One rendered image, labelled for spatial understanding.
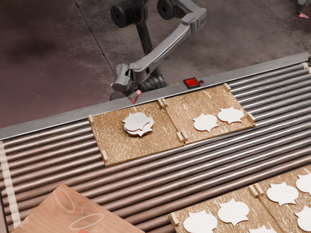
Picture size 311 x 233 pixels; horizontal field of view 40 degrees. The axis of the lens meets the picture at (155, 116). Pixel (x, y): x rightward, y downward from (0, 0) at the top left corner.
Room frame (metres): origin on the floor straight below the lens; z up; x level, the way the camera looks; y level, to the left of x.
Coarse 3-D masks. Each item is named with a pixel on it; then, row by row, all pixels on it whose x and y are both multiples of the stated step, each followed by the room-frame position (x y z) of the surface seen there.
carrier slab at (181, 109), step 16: (192, 96) 1.81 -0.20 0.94; (208, 96) 1.82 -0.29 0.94; (224, 96) 1.82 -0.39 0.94; (176, 112) 1.67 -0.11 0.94; (192, 112) 1.68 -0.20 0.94; (208, 112) 1.68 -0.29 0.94; (176, 128) 1.55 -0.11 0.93; (192, 128) 1.56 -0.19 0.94; (224, 128) 1.57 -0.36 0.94; (240, 128) 1.57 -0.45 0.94
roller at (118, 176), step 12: (288, 120) 1.66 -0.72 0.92; (300, 120) 1.67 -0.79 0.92; (252, 132) 1.56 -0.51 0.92; (264, 132) 1.57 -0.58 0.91; (216, 144) 1.46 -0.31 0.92; (228, 144) 1.48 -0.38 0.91; (180, 156) 1.37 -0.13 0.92; (192, 156) 1.39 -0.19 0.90; (132, 168) 1.29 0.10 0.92; (144, 168) 1.29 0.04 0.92; (156, 168) 1.31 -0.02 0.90; (96, 180) 1.20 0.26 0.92; (108, 180) 1.21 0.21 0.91; (12, 204) 1.05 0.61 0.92; (24, 204) 1.06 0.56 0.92; (36, 204) 1.07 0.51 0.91
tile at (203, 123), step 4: (200, 116) 1.63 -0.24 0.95; (204, 116) 1.64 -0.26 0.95; (208, 116) 1.64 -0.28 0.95; (212, 116) 1.64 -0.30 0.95; (196, 120) 1.60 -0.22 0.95; (200, 120) 1.61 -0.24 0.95; (204, 120) 1.61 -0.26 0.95; (208, 120) 1.61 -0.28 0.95; (212, 120) 1.61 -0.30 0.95; (216, 120) 1.61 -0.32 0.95; (196, 124) 1.57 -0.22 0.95; (200, 124) 1.57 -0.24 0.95; (204, 124) 1.58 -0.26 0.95; (208, 124) 1.58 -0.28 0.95; (212, 124) 1.58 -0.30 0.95; (216, 124) 1.58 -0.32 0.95; (196, 128) 1.55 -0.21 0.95; (200, 128) 1.55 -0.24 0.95; (204, 128) 1.55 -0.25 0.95; (208, 128) 1.55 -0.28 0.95; (212, 128) 1.56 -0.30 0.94; (208, 132) 1.53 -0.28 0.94
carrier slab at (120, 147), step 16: (112, 112) 1.65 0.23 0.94; (128, 112) 1.66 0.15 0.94; (144, 112) 1.66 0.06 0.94; (160, 112) 1.67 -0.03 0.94; (96, 128) 1.53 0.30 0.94; (112, 128) 1.53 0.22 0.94; (160, 128) 1.55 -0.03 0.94; (112, 144) 1.42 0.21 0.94; (128, 144) 1.42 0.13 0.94; (144, 144) 1.43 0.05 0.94; (160, 144) 1.43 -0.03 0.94; (176, 144) 1.44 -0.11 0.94; (112, 160) 1.31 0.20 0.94; (128, 160) 1.33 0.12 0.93
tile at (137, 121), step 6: (132, 114) 1.59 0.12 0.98; (138, 114) 1.59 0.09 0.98; (144, 114) 1.60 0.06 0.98; (126, 120) 1.55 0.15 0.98; (132, 120) 1.55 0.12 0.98; (138, 120) 1.55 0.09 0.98; (144, 120) 1.55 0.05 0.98; (126, 126) 1.50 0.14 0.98; (132, 126) 1.50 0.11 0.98; (138, 126) 1.51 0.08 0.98
